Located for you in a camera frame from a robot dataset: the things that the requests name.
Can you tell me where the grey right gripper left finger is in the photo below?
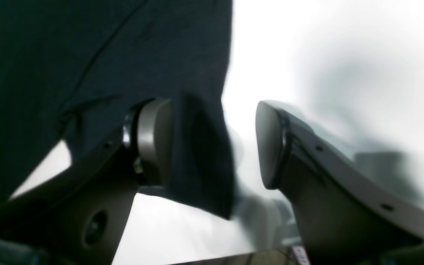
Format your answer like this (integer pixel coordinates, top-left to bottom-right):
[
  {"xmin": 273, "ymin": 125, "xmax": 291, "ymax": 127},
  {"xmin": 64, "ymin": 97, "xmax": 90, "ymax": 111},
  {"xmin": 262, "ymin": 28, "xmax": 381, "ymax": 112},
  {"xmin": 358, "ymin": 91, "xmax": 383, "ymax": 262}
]
[{"xmin": 0, "ymin": 98, "xmax": 174, "ymax": 265}]

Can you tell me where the black T-shirt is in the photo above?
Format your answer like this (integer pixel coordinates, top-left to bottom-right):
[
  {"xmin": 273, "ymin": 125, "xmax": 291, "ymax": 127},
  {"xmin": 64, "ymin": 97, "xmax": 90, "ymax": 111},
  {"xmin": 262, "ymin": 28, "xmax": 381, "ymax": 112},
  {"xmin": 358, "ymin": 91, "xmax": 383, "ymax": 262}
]
[{"xmin": 0, "ymin": 0, "xmax": 234, "ymax": 219}]

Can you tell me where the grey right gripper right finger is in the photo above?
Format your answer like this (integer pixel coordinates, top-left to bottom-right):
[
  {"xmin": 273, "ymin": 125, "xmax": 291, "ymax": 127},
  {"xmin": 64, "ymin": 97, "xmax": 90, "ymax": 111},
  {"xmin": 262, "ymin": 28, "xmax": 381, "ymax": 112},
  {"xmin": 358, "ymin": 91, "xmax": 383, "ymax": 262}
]
[{"xmin": 255, "ymin": 100, "xmax": 424, "ymax": 265}]

